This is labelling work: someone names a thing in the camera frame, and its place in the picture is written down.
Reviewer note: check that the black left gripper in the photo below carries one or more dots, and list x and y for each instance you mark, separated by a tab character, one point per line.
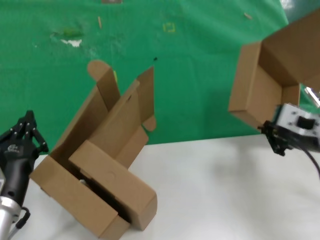
16	165

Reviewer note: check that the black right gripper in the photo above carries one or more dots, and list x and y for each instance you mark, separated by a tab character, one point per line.
300	141

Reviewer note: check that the small cardboard box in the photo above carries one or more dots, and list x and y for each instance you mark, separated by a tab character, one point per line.
250	82

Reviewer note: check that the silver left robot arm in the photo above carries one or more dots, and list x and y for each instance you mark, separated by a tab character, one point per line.
6	215

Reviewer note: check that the large open cardboard box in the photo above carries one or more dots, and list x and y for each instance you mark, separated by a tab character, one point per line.
120	120

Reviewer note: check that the green table cloth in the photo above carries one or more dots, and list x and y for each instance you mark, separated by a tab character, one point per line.
190	87

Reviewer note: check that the small wooden stick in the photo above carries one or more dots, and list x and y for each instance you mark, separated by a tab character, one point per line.
248	15
100	22

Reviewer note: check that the white tape strip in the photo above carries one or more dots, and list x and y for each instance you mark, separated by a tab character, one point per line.
111	1

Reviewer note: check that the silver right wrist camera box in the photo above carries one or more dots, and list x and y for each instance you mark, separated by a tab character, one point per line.
287	117

